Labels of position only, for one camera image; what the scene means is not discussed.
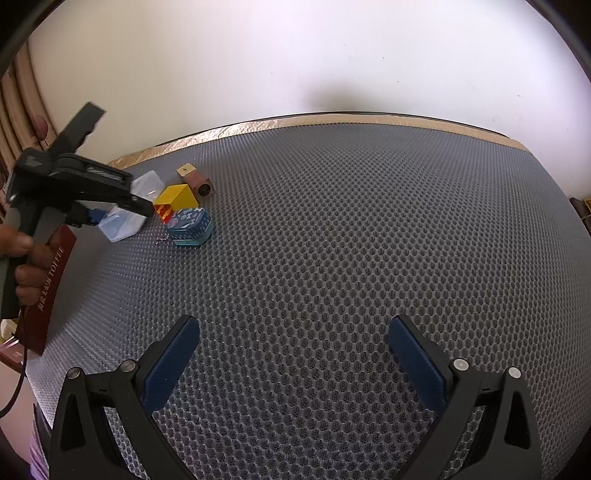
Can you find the purple sleeve forearm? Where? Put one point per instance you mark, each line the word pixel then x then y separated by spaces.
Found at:
pixel 40 444

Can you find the yellow block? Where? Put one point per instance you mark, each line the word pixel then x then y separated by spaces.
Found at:
pixel 172 199

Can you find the cluttered side shelf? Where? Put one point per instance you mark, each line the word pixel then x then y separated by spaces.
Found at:
pixel 583 211

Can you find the patterned beige curtain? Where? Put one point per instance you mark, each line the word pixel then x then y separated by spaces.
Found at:
pixel 25 122

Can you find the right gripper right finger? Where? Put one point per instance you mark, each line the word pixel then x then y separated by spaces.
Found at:
pixel 506 444

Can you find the blue patterned tin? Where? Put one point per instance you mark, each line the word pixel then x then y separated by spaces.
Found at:
pixel 190 227

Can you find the left hand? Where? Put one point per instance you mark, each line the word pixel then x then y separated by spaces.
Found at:
pixel 31 275

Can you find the gold satin tablecloth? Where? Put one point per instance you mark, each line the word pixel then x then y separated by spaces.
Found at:
pixel 314 119

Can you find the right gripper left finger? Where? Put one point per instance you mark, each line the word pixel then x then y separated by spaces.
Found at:
pixel 82 442

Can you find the brown wooden block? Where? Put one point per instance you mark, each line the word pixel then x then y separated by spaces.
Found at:
pixel 200 185

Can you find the grey honeycomb mat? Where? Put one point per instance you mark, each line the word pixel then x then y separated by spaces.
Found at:
pixel 322 235

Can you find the red gold tin box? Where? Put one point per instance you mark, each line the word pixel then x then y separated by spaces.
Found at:
pixel 33 330

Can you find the small beige wooden block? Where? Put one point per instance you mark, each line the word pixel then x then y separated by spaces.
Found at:
pixel 185 170

